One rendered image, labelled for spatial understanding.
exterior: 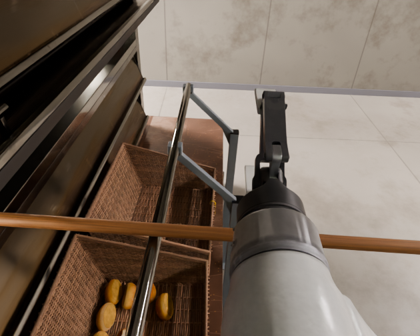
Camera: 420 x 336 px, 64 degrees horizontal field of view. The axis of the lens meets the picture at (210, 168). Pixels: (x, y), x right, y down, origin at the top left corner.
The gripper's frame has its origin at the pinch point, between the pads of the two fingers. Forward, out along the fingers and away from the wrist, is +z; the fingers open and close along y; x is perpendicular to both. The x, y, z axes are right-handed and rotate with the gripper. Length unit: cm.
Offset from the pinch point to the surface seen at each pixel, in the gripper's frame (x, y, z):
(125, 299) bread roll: -35, 84, 22
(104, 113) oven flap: -57, 44, 87
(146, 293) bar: -17.9, 31.0, -8.3
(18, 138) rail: -40.7, 5.4, 3.2
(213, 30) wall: -19, 75, 369
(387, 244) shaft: 31.6, 28.0, 5.4
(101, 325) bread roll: -41, 84, 13
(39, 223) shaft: -44, 28, 5
